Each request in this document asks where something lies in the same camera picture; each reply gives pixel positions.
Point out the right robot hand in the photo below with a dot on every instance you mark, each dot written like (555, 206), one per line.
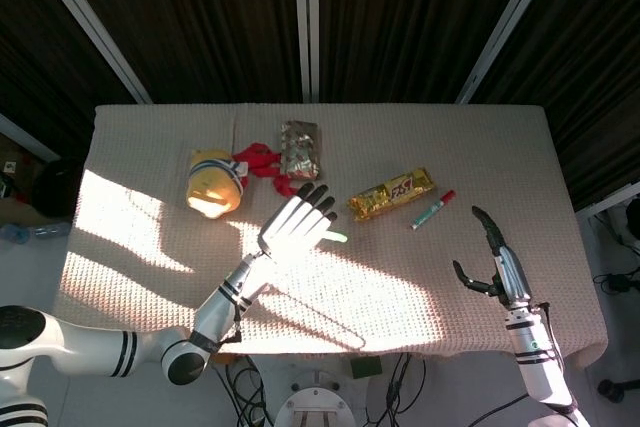
(505, 267)

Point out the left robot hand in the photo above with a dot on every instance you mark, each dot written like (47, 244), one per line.
(295, 227)

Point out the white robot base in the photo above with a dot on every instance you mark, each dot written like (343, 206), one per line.
(314, 399)

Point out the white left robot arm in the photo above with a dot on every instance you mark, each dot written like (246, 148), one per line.
(125, 337)

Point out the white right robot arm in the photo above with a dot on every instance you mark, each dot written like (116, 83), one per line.
(537, 352)

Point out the white textured tablecloth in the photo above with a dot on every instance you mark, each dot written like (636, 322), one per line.
(330, 227)

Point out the red ribbon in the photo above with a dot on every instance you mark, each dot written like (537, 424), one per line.
(262, 164)

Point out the silver foil snack packet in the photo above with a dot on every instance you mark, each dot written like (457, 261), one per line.
(300, 149)

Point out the yellow plush toy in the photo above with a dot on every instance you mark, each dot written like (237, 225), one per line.
(214, 183)

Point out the green marker with red cap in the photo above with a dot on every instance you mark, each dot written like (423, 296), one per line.
(433, 209)

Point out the gold snack bar wrapper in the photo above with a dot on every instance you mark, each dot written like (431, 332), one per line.
(391, 193)

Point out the green small box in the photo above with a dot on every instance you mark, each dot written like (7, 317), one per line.
(366, 367)

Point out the black round object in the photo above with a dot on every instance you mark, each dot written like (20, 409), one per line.
(56, 187)

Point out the plastic water bottle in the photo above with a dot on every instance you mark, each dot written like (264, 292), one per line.
(32, 232)

